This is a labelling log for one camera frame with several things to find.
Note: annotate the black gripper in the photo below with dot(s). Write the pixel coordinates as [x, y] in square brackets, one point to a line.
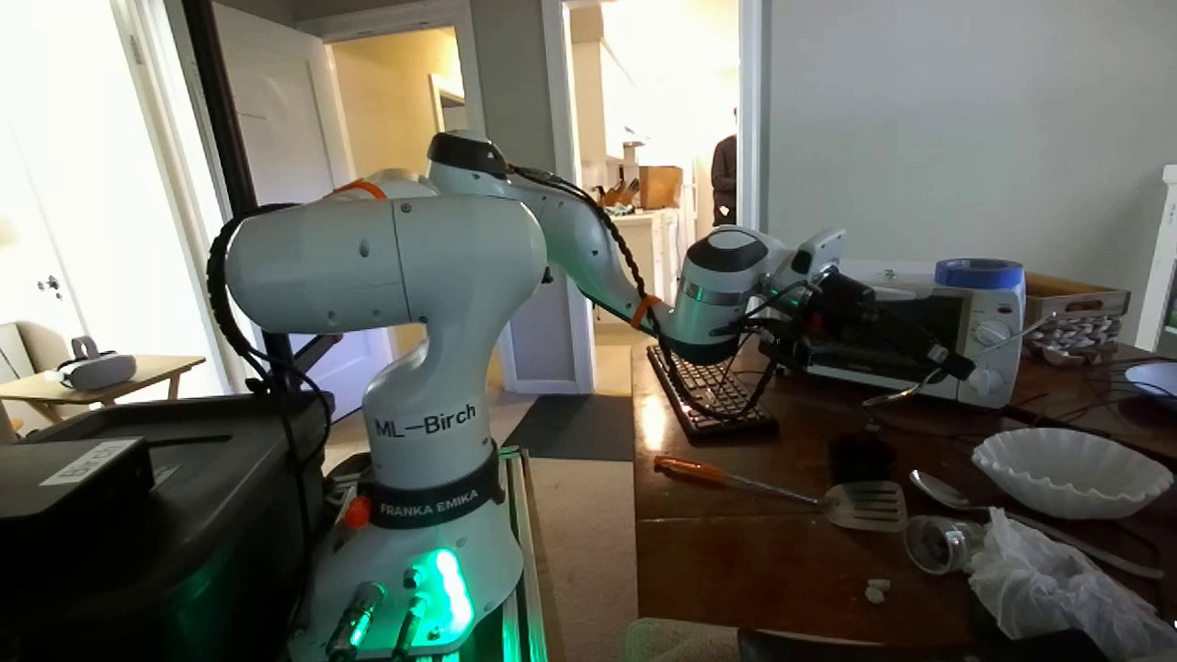
[865, 320]

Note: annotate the silver spoon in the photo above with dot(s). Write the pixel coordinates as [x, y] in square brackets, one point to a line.
[943, 492]
[884, 394]

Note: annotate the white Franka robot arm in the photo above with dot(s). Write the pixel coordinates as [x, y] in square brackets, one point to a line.
[417, 406]

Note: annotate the white fluted paper bowl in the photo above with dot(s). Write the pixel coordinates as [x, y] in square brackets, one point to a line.
[1071, 472]

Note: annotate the white microwave oven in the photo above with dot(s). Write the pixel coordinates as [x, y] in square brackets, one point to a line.
[986, 342]

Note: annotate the blue tape roll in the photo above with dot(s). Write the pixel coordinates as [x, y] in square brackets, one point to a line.
[981, 272]

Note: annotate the small black cup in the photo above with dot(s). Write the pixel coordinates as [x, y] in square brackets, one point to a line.
[862, 457]

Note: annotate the shiny crinkled foil item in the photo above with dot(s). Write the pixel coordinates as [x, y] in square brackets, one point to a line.
[1074, 339]

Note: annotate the brown cardboard box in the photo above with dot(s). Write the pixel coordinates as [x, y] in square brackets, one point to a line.
[1087, 297]

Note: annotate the small glass jar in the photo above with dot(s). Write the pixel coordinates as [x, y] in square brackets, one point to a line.
[938, 546]

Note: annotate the blue plate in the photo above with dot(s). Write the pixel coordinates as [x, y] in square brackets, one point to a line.
[1155, 381]

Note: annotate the small white crumb piece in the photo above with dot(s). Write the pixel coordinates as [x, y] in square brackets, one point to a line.
[876, 591]

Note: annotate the black computer keyboard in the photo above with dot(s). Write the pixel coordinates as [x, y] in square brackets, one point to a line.
[704, 408]

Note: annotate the crumpled white plastic bag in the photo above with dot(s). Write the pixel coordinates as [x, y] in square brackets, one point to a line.
[1055, 595]

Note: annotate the white kitchen counter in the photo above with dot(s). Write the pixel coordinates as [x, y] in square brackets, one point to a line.
[655, 240]

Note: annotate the brown box on counter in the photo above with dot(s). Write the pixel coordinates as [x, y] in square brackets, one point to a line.
[660, 184]

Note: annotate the black stand pole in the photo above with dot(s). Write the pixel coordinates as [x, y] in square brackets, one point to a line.
[222, 123]

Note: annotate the black robot control box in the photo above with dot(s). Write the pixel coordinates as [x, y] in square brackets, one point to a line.
[187, 526]

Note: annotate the light wooden side table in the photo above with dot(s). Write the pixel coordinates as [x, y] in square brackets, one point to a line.
[111, 385]

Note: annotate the white VR headset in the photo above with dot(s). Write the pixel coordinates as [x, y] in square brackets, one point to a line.
[96, 369]

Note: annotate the flat black labelled box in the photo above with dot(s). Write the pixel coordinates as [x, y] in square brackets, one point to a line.
[75, 478]

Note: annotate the beige armchair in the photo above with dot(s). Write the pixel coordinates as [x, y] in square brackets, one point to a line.
[32, 356]

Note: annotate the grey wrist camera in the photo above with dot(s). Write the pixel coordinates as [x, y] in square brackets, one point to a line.
[819, 250]

